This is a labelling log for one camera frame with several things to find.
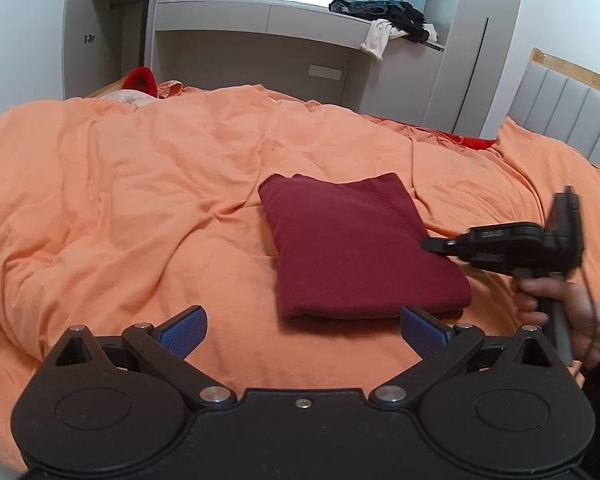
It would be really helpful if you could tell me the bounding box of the dark red long-sleeve shirt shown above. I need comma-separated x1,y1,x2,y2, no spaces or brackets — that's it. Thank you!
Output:
258,172,473,322

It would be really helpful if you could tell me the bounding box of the pile of dark clothes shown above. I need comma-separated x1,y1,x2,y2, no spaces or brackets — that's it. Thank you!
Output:
329,0,431,44

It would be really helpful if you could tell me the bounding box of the red bed sheet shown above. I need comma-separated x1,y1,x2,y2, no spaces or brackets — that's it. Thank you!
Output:
365,115,498,152

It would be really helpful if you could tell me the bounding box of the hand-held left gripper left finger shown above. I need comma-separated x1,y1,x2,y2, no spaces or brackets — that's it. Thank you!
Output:
54,305,238,409

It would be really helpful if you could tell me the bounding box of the grey tall cabinet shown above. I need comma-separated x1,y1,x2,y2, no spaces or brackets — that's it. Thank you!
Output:
424,0,528,139

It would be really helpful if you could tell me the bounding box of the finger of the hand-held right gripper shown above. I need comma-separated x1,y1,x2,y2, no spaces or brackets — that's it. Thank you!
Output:
420,236,462,257

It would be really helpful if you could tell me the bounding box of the white garment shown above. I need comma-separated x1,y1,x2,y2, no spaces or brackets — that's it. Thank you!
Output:
361,19,438,62

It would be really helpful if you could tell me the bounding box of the red knitted hat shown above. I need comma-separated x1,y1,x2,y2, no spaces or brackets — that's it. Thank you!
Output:
122,66,159,97

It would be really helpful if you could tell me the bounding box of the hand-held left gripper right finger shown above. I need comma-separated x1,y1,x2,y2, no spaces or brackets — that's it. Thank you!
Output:
369,305,553,409

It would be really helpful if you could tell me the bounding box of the grey padded wooden headboard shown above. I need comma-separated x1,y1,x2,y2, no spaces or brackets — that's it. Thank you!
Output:
507,47,600,190

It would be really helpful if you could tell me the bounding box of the grey window bench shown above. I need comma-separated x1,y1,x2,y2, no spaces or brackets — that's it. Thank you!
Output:
152,0,446,113

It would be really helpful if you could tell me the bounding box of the orange duvet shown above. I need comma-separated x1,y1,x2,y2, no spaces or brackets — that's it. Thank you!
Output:
0,84,600,471

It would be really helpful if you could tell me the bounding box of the orange pillow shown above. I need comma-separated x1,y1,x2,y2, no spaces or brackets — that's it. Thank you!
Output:
495,117,600,271

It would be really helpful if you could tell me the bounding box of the floral cloth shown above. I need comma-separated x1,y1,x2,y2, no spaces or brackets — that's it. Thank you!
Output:
99,80,186,109

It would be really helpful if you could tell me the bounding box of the grey open shelf cabinet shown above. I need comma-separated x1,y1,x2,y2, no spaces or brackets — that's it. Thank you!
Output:
62,0,157,101

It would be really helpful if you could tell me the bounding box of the person's right hand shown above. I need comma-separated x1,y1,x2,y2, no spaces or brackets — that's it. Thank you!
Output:
511,279,600,372

